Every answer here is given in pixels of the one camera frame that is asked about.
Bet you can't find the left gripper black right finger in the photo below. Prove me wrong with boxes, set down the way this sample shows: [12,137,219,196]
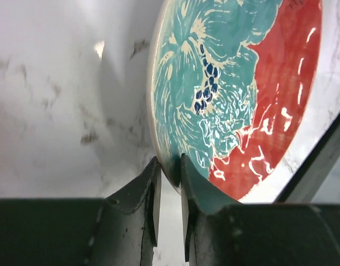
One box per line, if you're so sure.
[181,155,340,265]

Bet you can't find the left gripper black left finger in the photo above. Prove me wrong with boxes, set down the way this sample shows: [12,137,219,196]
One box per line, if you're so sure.
[0,158,161,265]

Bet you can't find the red blue flower plate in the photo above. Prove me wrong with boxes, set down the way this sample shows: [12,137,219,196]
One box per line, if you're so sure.
[147,0,322,201]

